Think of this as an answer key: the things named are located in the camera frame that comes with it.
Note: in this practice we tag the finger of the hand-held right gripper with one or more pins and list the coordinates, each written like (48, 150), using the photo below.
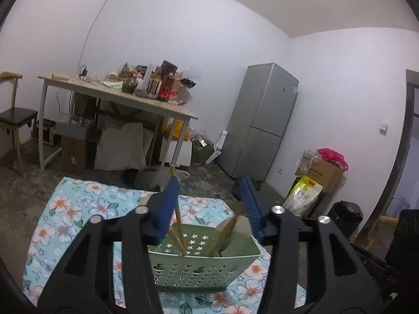
(379, 261)

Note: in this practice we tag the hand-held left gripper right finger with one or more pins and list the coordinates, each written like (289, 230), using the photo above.
(250, 202)

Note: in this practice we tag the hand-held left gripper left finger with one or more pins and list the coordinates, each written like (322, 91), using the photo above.
(168, 202)

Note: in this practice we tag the wooden spoon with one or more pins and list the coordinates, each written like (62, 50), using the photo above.
(243, 229)

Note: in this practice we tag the green perforated utensil holder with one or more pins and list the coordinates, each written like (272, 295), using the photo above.
(196, 268)

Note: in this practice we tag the wooden stool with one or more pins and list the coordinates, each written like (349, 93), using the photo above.
(388, 217)

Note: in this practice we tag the grey plastic bag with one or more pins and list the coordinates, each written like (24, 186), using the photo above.
(149, 178)

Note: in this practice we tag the yellow-green rice bag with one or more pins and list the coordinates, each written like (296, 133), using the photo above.
(302, 196)

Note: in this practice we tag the white box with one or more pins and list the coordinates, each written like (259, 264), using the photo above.
(183, 152)

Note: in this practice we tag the black bin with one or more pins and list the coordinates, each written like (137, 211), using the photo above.
(345, 219)

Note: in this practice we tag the green bag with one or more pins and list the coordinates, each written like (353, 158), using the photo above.
(202, 148)

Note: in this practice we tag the white flat appliance part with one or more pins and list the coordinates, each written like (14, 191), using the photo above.
(217, 147)

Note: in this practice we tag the yellow plastic bag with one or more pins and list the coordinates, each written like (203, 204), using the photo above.
(178, 130)

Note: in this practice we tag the white sack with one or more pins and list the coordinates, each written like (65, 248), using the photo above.
(121, 147)

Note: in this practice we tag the brown cardboard box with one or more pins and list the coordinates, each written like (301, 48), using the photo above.
(322, 175)

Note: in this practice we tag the grey refrigerator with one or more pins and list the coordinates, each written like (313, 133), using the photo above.
(262, 121)

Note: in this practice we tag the floral blue cloth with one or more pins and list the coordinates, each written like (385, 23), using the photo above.
(81, 209)

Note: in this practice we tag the pink plastic bag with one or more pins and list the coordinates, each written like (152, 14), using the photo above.
(330, 155)

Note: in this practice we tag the tall cardboard box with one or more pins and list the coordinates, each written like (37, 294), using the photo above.
(73, 153)

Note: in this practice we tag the wooden side table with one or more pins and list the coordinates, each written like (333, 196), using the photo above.
(131, 99)

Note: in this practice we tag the red bottle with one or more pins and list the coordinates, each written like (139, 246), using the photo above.
(167, 87)

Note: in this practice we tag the green jar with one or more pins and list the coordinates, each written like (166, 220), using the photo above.
(130, 85)

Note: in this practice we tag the pile of food packages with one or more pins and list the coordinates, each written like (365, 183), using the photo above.
(157, 78)

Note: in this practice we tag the black charger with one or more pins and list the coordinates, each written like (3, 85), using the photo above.
(83, 71)

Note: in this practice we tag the wooden chair with dark seat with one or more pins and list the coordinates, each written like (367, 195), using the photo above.
(16, 117)

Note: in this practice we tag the dark door frame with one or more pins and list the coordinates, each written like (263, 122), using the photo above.
(392, 144)

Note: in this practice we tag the white wall switch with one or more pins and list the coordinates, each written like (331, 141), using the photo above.
(383, 126)

